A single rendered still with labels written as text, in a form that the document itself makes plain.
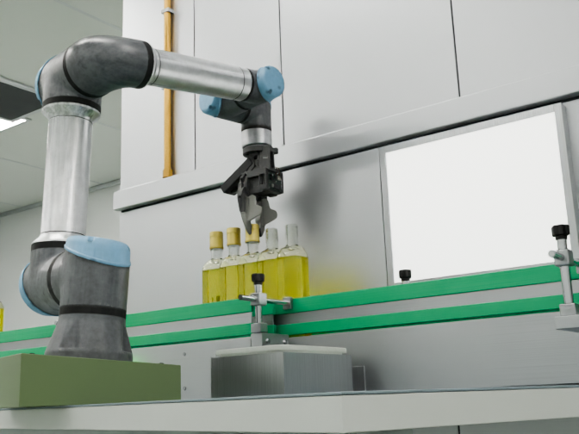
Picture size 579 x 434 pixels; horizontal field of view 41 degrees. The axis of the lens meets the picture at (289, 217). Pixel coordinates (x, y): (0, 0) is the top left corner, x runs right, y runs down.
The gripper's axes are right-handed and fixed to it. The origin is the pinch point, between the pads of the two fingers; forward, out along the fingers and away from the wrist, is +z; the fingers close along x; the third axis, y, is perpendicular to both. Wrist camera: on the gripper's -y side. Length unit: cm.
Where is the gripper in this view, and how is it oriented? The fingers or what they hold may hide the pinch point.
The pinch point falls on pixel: (252, 230)
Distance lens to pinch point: 188.8
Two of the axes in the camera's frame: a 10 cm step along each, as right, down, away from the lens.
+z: 0.4, 9.7, -2.3
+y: 8.1, -1.7, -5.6
